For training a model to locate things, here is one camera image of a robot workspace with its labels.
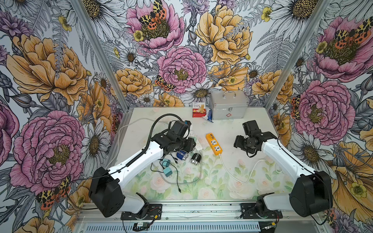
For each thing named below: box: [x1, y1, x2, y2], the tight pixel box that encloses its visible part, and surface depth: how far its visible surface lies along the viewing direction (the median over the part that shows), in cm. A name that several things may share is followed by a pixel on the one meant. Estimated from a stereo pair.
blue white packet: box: [201, 107, 214, 123], surface depth 114 cm
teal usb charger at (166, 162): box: [162, 158, 171, 167], surface depth 91 cm
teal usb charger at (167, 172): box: [163, 166, 173, 178], surface depth 87 cm
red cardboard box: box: [192, 101, 207, 118], surface depth 118 cm
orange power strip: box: [205, 133, 223, 156], surface depth 99 cm
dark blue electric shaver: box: [176, 149, 189, 161], surface depth 93 cm
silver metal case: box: [209, 90, 248, 120], surface depth 111 cm
